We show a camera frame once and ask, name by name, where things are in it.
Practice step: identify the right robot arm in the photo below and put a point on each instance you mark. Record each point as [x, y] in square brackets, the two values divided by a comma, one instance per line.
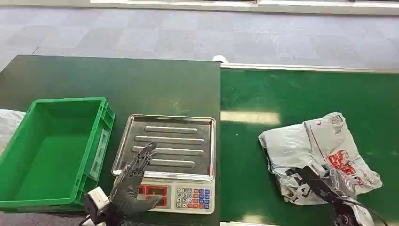
[352, 215]

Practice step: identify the steel scale weighing tray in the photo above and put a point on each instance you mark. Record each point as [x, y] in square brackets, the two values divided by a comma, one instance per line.
[174, 146]

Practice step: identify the dark right robot hand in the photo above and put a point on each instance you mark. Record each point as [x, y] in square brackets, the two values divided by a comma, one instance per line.
[315, 184]

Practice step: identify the white plastic bag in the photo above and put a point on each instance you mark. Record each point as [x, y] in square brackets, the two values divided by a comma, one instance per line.
[9, 124]

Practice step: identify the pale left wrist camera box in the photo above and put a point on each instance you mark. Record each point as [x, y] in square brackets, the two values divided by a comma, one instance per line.
[96, 199]

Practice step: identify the grey plastic mailer parcel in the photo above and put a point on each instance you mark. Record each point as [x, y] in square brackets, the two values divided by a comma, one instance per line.
[299, 149]

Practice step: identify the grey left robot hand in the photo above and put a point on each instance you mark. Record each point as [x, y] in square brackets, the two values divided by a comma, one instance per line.
[128, 192]

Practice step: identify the small white round object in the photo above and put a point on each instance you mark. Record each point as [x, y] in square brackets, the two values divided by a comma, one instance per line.
[220, 58]

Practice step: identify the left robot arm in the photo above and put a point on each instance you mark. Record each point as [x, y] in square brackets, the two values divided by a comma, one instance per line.
[107, 221]

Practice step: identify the green conveyor belt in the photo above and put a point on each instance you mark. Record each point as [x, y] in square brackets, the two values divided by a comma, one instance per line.
[311, 93]

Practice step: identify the silver conveyor side rail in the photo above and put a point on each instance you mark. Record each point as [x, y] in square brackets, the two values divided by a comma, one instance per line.
[311, 67]

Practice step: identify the white electronic scale body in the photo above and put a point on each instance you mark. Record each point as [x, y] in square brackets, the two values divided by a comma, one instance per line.
[187, 196]

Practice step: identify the green plastic crate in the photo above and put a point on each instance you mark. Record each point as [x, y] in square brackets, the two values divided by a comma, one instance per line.
[50, 156]

